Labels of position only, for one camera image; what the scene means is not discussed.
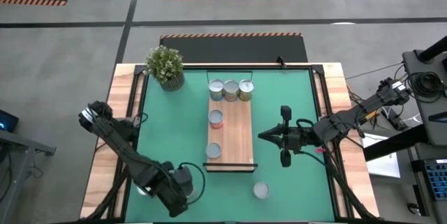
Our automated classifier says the white paper sheet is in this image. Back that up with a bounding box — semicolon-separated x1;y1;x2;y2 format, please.
361;135;402;179

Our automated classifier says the potted plant in striped pot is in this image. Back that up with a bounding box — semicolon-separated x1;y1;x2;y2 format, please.
145;45;186;92

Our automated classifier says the black device with blue light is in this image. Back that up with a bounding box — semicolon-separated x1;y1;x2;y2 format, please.
0;109;20;133

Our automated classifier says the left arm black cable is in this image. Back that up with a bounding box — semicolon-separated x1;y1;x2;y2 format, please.
177;162;207;206

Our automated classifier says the carrot picture tin can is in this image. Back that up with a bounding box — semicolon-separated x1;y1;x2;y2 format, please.
252;181;270;200

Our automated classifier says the tomatoes label tin can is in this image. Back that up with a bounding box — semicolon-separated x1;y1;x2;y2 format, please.
223;79;240;103

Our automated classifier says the green yellow label tin can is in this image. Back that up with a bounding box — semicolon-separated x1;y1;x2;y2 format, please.
238;78;255;102

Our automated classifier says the coiled black cable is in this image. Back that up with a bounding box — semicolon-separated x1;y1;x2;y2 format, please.
406;70;447;99

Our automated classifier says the wooden shelf with black frame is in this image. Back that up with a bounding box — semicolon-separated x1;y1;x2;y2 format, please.
203;69;258;173

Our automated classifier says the short orange slices tin can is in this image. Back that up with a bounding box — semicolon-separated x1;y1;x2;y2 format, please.
205;142;222;159

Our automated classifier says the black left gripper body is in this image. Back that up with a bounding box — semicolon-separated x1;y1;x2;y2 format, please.
153;167;196;218

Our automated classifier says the grey side table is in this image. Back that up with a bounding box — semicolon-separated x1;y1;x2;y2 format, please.
0;128;57;224

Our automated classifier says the yellow cable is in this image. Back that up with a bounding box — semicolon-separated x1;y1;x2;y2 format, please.
362;109;381;123

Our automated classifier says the mixed fruit label tin can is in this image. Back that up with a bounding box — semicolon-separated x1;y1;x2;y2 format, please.
207;109;225;130

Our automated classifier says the blue key panel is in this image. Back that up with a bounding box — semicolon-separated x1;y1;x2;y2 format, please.
423;159;447;202

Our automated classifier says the cherries label tin can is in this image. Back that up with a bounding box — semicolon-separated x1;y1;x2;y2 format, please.
208;78;225;102

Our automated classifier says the grey equipment cart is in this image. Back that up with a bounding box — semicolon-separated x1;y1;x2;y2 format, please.
401;49;447;148

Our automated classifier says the black pole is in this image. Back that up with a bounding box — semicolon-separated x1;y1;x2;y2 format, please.
417;35;447;63

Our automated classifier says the black diagonal beam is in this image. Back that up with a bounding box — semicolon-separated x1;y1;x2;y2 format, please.
362;124;430;162

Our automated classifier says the black power brick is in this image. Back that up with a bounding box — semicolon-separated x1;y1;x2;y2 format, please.
386;107;406;131

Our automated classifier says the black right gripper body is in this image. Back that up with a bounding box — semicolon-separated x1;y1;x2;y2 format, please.
280;105;317;167

